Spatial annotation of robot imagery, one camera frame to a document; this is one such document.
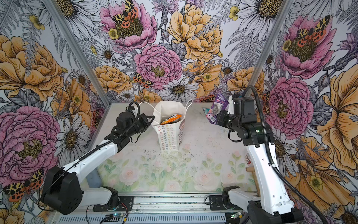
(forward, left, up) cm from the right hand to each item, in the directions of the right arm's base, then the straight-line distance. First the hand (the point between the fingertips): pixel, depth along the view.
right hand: (217, 121), depth 66 cm
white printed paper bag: (+5, +23, -18) cm, 30 cm away
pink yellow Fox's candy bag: (+14, +21, -14) cm, 29 cm away
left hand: (+11, +32, -11) cm, 35 cm away
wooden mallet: (-11, -25, -34) cm, 43 cm away
